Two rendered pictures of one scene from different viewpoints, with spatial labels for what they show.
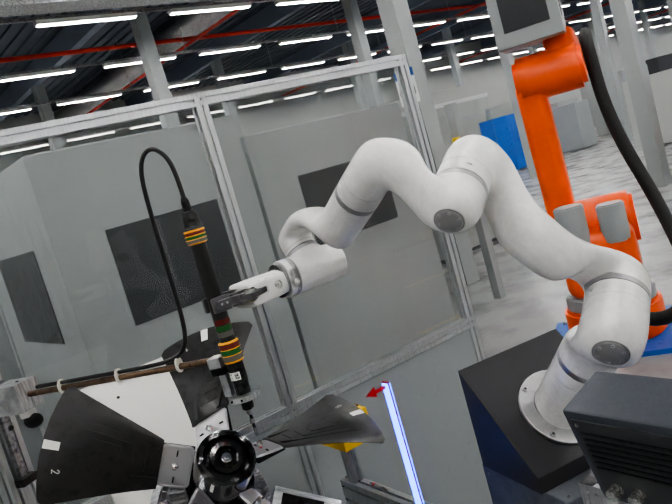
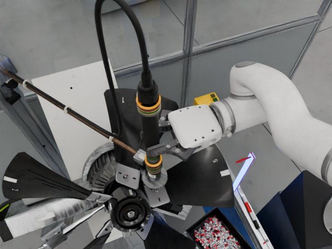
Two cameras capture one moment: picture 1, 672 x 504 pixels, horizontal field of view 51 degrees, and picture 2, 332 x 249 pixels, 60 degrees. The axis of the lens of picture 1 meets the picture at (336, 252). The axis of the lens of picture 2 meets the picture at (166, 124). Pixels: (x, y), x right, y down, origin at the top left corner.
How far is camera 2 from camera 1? 120 cm
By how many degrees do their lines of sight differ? 52
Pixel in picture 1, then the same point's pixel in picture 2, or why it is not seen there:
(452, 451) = not seen: hidden behind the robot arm
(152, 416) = (93, 106)
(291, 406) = (187, 54)
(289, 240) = (241, 88)
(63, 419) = (18, 169)
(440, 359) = (287, 37)
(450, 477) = not seen: hidden behind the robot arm
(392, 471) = (227, 85)
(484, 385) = (312, 185)
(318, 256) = (259, 113)
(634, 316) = not seen: outside the picture
